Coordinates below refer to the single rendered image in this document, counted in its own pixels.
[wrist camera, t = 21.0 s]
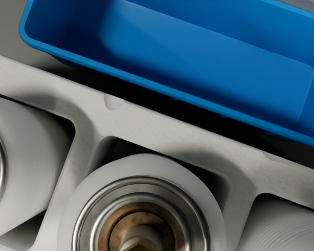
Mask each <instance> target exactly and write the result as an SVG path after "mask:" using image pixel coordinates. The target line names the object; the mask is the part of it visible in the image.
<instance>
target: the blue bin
mask: <svg viewBox="0 0 314 251"><path fill-rule="evenodd" d="M18 32H19V36H20V37H21V39H22V40H23V42H24V43H26V44H27V45H29V46H30V47H32V48H34V49H37V50H40V51H42V52H45V53H48V54H49V55H51V56H52V57H54V58H55V59H57V60H58V61H60V62H61V63H63V64H65V65H68V66H71V67H73V68H76V69H79V70H82V71H85V72H88V73H90V74H93V75H96V76H99V77H102V78H105V79H107V80H110V81H113V82H116V83H119V84H121V85H124V86H127V87H130V88H133V89H136V90H138V91H141V92H144V93H147V94H150V95H152V96H155V97H158V98H161V99H164V100H167V101H169V102H172V103H175V104H178V105H181V106H183V107H186V108H189V109H192V110H195V111H198V112H200V113H203V114H206V115H209V116H212V117H214V118H217V119H220V120H223V121H226V122H229V123H231V124H234V125H237V126H240V127H243V128H246V129H249V130H251V131H254V132H257V133H260V134H263V135H265V136H268V137H271V138H274V139H277V140H280V141H282V142H290V143H299V144H305V145H308V146H311V147H313V148H314V13H313V12H310V11H308V10H305V9H302V8H299V7H296V6H293V5H290V4H288V3H285V2H282V1H279V0H27V2H26V5H25V8H24V10H23V13H22V16H21V18H20V21H19V25H18Z"/></svg>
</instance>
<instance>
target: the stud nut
mask: <svg viewBox="0 0 314 251"><path fill-rule="evenodd" d="M123 251H156V250H155V249H153V248H151V247H150V246H148V245H146V244H144V243H142V242H140V241H138V242H136V243H134V244H132V245H131V246H129V247H127V248H126V249H124V250H123Z"/></svg>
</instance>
